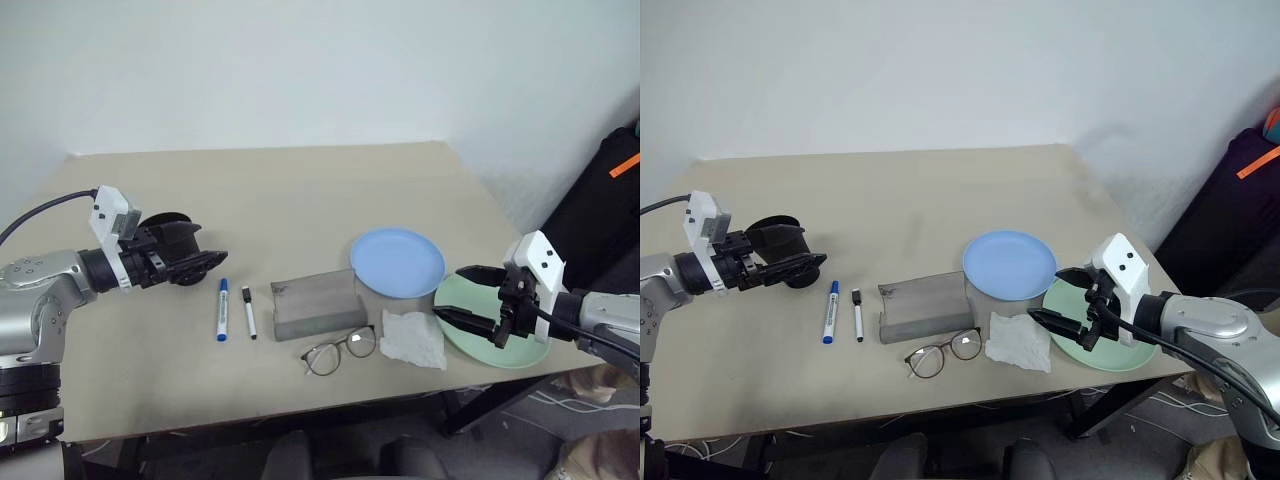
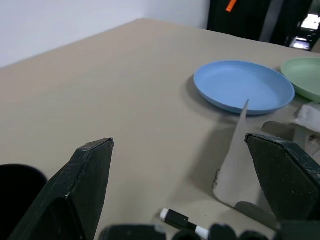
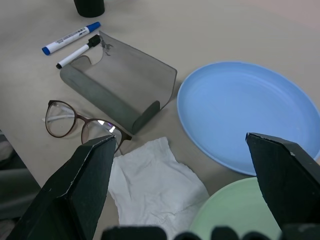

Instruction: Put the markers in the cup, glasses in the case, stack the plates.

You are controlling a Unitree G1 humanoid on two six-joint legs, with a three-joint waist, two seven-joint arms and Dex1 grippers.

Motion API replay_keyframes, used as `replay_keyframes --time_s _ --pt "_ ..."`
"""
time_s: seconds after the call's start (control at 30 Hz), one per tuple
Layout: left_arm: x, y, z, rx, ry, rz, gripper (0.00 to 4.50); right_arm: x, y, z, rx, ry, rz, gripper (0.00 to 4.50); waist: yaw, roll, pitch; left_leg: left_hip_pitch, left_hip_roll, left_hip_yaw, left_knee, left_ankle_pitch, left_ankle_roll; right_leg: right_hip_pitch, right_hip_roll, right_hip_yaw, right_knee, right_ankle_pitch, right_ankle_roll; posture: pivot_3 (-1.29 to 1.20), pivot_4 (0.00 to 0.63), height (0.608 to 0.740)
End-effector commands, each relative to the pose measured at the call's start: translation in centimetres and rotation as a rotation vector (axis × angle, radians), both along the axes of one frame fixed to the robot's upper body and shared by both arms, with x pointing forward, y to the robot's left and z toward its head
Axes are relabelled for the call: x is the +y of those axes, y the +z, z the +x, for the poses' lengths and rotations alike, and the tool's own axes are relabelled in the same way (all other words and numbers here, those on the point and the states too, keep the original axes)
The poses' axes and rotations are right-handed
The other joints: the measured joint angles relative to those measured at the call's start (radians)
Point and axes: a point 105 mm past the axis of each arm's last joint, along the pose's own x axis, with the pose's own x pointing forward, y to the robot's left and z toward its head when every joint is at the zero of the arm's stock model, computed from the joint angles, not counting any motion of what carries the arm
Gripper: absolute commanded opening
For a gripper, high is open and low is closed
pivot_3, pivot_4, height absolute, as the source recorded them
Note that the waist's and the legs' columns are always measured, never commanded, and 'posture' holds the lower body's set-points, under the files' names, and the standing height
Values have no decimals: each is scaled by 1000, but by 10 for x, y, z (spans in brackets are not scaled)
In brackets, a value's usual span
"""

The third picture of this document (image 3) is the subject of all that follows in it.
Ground black whiteboard marker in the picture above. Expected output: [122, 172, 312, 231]
[55, 34, 102, 70]

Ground blue whiteboard marker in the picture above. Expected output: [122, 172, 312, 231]
[41, 21, 102, 56]

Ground black cup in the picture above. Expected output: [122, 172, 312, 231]
[73, 0, 106, 18]

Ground white cloth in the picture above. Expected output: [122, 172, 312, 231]
[107, 136, 210, 238]

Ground blue plate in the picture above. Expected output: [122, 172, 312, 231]
[176, 61, 320, 176]

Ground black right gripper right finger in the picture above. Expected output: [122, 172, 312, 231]
[245, 132, 320, 226]

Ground grey glasses case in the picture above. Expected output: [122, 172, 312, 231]
[59, 30, 179, 136]

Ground brown round-frame glasses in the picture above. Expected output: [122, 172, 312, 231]
[41, 99, 133, 155]

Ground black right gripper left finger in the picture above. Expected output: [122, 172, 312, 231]
[4, 134, 118, 240]

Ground green plate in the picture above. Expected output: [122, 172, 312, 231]
[188, 176, 283, 240]

